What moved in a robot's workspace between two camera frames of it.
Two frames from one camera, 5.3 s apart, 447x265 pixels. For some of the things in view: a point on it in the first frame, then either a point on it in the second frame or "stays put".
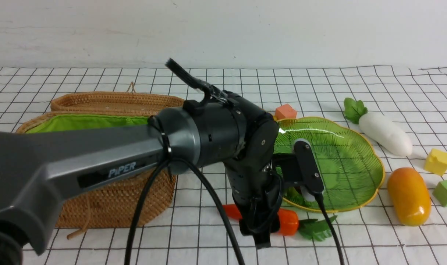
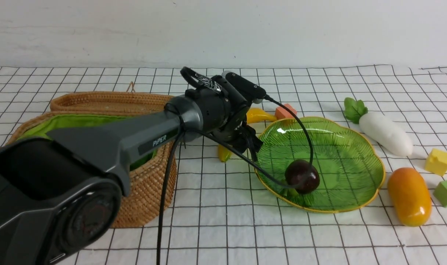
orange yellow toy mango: x=409 y=195 stays put
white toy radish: x=377 y=128 stays put
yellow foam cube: x=437 y=161 stays put
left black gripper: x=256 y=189 -> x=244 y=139
